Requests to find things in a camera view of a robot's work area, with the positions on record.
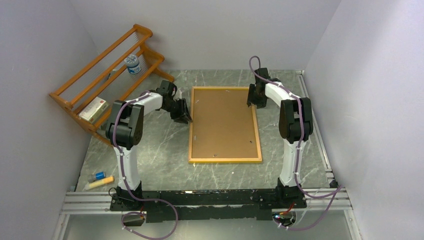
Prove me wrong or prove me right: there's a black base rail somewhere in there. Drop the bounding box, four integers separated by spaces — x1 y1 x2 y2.
109 186 307 223

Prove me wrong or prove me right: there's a brown cardboard backing board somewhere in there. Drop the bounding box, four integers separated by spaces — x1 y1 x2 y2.
192 89 259 159

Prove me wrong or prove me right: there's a white red cardboard box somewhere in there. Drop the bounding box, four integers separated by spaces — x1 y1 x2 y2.
78 96 109 123

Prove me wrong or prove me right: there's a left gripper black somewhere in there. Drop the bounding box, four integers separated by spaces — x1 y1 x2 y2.
162 98 193 125

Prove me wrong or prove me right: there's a blue capped small tube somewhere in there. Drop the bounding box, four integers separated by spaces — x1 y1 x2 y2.
87 171 106 183

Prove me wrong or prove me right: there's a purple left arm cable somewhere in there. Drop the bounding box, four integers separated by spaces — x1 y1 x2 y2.
111 91 178 240

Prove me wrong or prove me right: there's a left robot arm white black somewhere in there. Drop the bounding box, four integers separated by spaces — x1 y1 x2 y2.
105 80 192 210

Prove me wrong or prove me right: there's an orange wooden shelf rack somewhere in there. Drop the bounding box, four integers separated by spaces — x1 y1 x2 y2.
49 24 175 145

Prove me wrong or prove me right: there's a yellow glue stick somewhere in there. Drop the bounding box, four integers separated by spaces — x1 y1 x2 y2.
84 176 115 190

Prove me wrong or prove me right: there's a yellow wooden picture frame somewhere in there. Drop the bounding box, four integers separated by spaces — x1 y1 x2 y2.
188 86 263 165

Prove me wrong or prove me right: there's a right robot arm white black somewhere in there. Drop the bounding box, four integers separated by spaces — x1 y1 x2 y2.
246 67 314 208

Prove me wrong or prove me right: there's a white blue lidded jar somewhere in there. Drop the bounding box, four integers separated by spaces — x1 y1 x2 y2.
123 54 141 75

